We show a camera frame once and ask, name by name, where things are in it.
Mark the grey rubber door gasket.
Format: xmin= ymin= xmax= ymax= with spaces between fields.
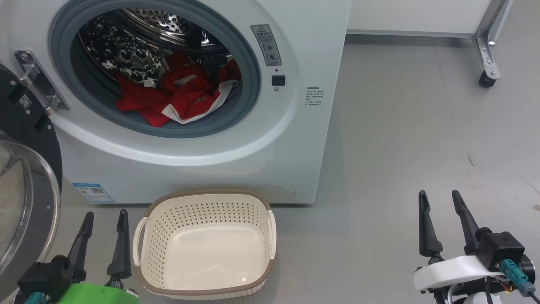
xmin=49 ymin=0 xmax=262 ymax=139

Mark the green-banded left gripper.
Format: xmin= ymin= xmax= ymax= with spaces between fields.
xmin=57 ymin=209 xmax=140 ymax=304

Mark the white washing machine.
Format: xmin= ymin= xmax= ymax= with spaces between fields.
xmin=0 ymin=0 xmax=353 ymax=205

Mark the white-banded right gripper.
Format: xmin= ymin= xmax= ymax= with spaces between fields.
xmin=413 ymin=190 xmax=536 ymax=304

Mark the black glass washing machine door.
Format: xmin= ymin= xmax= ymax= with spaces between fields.
xmin=0 ymin=63 xmax=63 ymax=293

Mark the teal-plug right gripper cable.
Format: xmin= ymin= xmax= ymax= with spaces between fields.
xmin=499 ymin=259 xmax=537 ymax=297

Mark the grey warning label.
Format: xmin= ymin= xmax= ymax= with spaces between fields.
xmin=251 ymin=24 xmax=282 ymax=67

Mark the cream perforated laundry basket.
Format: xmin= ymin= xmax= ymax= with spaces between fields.
xmin=132 ymin=190 xmax=278 ymax=301

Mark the blue energy label sticker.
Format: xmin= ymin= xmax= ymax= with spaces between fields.
xmin=72 ymin=182 xmax=116 ymax=204

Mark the red and white jersey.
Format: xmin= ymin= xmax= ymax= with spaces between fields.
xmin=114 ymin=51 xmax=243 ymax=128

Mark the white cabinet panel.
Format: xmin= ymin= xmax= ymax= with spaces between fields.
xmin=346 ymin=0 xmax=486 ymax=38

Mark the steel washing machine drum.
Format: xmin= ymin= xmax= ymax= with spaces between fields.
xmin=78 ymin=6 xmax=243 ymax=92

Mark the metal door hinge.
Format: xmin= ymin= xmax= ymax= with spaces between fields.
xmin=14 ymin=49 xmax=70 ymax=117

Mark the small printed text label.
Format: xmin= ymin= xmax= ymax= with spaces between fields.
xmin=305 ymin=86 xmax=326 ymax=109

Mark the metal cabinet leg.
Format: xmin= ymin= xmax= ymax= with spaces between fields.
xmin=471 ymin=0 xmax=513 ymax=81

